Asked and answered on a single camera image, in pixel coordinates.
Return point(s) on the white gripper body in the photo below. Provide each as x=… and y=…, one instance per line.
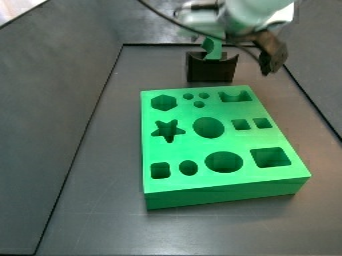
x=235, y=18

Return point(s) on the green arch block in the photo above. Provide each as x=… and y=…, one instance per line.
x=212, y=47

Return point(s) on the black curved fixture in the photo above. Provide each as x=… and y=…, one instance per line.
x=210, y=70

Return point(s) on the green shape sorter board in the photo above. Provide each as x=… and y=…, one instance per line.
x=212, y=148

